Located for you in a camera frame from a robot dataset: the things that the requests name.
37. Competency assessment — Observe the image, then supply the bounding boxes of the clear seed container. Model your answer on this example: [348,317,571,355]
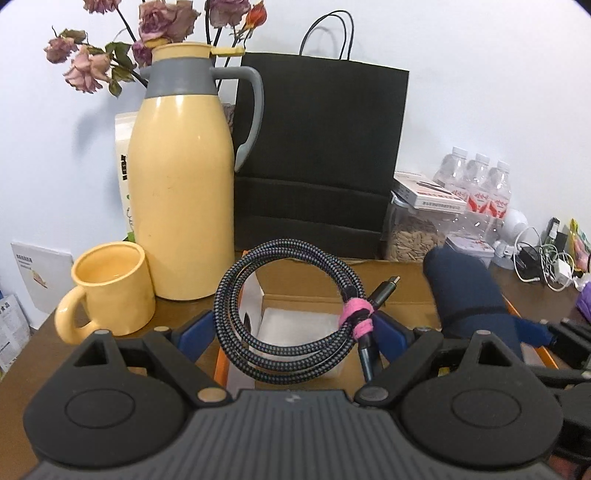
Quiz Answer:
[383,191,455,264]

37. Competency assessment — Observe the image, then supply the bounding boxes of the blue printed leaflets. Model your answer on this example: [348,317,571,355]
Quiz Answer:
[0,293,31,374]

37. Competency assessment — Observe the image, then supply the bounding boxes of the white printed board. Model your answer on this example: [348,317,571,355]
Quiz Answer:
[10,239,75,317]

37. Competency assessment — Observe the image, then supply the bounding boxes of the small white flat box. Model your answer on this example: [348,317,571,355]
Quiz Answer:
[392,171,468,213]

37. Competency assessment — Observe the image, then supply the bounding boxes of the black paper bag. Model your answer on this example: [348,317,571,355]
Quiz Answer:
[233,11,411,261]

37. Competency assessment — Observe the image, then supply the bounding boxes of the colourful snack packet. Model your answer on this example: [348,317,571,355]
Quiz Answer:
[568,218,591,273]

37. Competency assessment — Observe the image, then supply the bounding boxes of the dark upright device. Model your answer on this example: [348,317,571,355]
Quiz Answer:
[545,217,568,250]

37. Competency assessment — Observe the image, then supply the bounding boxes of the yellow ceramic mug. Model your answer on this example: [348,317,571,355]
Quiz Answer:
[54,241,156,345]

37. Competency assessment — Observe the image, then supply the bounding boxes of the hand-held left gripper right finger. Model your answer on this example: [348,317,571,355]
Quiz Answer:
[353,311,525,407]

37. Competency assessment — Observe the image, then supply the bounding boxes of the navy zip pouch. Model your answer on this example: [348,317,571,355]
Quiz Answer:
[422,247,525,365]

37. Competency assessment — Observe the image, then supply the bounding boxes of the small white desk fan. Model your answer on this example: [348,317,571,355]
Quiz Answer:
[492,209,532,271]

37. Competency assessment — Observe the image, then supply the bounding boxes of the white charger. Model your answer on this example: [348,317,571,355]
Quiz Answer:
[551,258,575,287]

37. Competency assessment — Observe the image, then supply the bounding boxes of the braided cable with pink tie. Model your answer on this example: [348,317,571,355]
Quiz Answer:
[213,239,402,384]

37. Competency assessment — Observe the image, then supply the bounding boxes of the yellow thermos jug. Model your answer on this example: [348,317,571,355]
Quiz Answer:
[128,41,265,302]

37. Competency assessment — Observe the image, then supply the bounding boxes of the dried pink rose bouquet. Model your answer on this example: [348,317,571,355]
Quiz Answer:
[45,0,269,97]

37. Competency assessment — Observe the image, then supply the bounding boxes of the tangle of white cables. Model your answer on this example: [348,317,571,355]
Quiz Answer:
[515,226,583,291]

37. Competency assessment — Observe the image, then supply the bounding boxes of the purple plastic bag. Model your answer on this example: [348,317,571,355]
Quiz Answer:
[575,281,591,321]

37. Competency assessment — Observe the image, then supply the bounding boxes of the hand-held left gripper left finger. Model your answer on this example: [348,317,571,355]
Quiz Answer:
[67,310,229,407]

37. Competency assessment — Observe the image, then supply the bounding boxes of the white drink carton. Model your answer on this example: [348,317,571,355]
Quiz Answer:
[114,112,141,243]

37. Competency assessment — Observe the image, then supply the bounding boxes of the black power adapter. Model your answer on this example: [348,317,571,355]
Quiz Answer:
[512,244,543,273]

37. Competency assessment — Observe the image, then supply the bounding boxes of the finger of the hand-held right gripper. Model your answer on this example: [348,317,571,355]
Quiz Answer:
[524,360,591,393]
[508,318,591,366]

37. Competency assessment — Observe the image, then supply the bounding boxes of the red cardboard box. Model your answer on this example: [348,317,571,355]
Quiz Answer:
[215,249,561,393]

